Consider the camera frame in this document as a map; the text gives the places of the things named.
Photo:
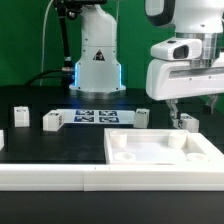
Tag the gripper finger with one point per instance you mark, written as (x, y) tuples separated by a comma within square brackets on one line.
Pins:
[(211, 103), (172, 105)]

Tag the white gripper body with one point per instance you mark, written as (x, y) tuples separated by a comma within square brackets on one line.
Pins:
[(176, 79)]

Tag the white square tabletop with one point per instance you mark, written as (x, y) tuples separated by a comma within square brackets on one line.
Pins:
[(158, 147)]

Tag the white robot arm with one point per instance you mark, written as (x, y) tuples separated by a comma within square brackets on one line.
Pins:
[(98, 71)]

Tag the white L-shaped obstacle fence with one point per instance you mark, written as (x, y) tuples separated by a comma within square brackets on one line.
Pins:
[(189, 176)]

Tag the white tag base sheet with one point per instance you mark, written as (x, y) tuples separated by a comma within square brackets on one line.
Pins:
[(89, 116)]

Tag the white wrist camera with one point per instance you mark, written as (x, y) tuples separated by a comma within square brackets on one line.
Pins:
[(177, 49)]

